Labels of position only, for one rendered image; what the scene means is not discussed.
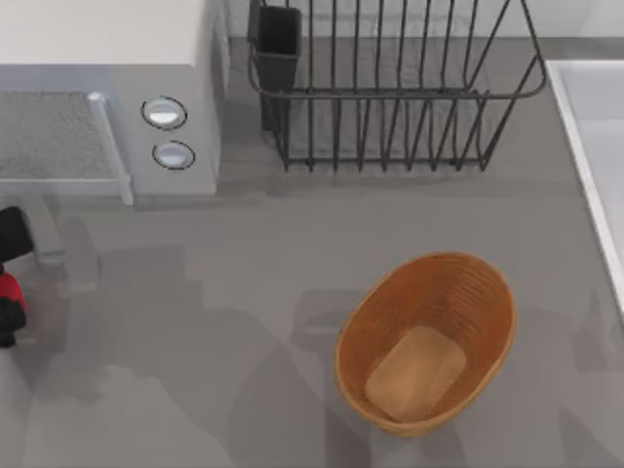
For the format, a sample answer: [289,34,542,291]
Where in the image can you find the microwave door with grey window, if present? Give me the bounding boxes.
[0,90,134,206]

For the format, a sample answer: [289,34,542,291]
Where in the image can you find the pale microwave oven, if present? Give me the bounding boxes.
[0,0,224,207]

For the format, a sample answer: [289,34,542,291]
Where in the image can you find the pale microwave door handle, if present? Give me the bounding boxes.
[87,92,135,206]

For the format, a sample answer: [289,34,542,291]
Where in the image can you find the black cutlery holder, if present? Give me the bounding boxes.
[247,0,304,132]

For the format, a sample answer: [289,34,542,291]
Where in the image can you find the red and black object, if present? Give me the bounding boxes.
[0,270,27,348]

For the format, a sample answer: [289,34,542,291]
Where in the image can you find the light brown bread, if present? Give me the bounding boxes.
[364,325,467,424]

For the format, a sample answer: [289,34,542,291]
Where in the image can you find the large silver microwave knob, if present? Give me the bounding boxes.
[140,95,189,132]

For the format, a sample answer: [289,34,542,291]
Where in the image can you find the dark wire dish rack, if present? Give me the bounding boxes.
[246,0,548,174]

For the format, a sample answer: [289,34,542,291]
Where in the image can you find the brown woven basket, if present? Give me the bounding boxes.
[332,251,518,438]

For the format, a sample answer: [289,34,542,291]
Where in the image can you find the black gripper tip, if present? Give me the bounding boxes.
[0,206,36,267]

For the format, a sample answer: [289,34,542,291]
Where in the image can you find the small silver microwave knob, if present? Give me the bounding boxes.
[151,139,197,172]

